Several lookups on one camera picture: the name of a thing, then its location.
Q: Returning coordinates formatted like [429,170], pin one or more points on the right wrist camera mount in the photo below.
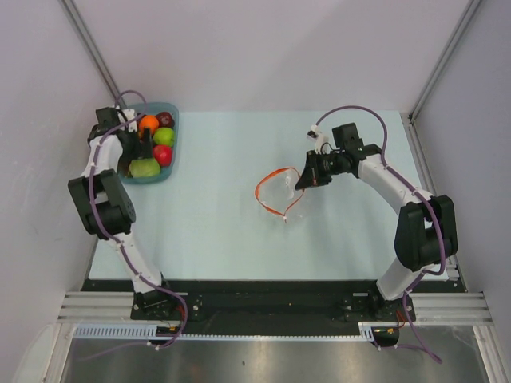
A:
[319,139]

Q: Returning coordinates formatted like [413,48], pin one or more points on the red apple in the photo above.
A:
[163,155]

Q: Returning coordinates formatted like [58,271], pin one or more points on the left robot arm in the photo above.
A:
[107,212]

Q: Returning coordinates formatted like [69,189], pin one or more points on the clear zip top bag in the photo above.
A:
[277,198]

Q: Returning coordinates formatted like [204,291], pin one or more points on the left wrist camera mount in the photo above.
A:
[127,119]

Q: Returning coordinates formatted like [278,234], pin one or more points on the teal plastic basket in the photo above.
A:
[165,172]

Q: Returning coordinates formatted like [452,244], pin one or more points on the green cabbage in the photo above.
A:
[142,168]

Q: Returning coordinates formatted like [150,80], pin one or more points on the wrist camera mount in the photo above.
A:
[127,119]
[319,139]

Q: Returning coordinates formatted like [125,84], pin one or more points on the dark red plum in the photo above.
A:
[165,119]

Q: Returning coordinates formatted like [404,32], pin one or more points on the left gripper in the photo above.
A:
[136,153]

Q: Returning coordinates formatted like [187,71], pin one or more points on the white cable duct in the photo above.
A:
[155,333]

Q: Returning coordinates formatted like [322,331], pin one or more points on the orange fruit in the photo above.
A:
[148,122]

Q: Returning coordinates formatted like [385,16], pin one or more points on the left corner aluminium post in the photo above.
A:
[90,46]

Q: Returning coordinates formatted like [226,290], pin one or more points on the corner aluminium post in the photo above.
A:
[461,28]
[90,46]

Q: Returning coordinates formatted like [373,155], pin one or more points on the aluminium rail frame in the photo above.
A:
[431,309]

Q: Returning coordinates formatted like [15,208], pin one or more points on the right corner aluminium post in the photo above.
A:
[461,28]

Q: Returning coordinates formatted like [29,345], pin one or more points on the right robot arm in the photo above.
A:
[426,231]

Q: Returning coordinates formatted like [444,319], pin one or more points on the green apple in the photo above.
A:
[164,136]

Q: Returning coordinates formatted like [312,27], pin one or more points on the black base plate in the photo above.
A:
[278,308]

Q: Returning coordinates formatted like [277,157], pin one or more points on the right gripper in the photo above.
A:
[309,178]

